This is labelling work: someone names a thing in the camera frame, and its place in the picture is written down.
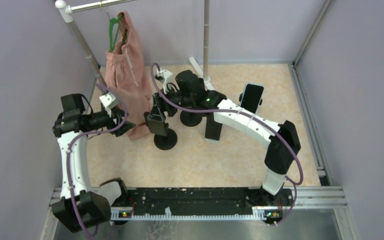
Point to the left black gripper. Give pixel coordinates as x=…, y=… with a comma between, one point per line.
x=117, y=120

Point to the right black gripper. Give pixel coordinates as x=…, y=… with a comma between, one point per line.
x=158, y=106

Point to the black phone stand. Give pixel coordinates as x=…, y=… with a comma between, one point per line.
x=241, y=96
x=166, y=142
x=190, y=119

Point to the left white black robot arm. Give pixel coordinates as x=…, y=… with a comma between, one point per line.
x=80, y=206

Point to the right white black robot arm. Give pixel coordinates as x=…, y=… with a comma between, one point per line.
x=190, y=96

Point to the blue-cased smartphone on stand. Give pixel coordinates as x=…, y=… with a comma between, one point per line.
x=253, y=92

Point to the pink hanging garment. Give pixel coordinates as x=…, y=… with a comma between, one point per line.
x=126, y=75

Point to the white-edged smartphone on table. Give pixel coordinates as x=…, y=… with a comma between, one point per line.
x=213, y=130

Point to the green clothes hanger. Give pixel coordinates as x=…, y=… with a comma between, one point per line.
x=115, y=29

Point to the metal clothes rack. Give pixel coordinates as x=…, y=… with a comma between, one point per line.
x=66, y=12

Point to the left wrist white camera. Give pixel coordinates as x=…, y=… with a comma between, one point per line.
x=109, y=101

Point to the wrist white camera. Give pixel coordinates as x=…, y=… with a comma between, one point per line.
x=165, y=77
x=109, y=101

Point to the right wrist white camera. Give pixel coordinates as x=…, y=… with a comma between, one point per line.
x=165, y=77

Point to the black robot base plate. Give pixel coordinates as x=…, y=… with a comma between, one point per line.
x=202, y=204

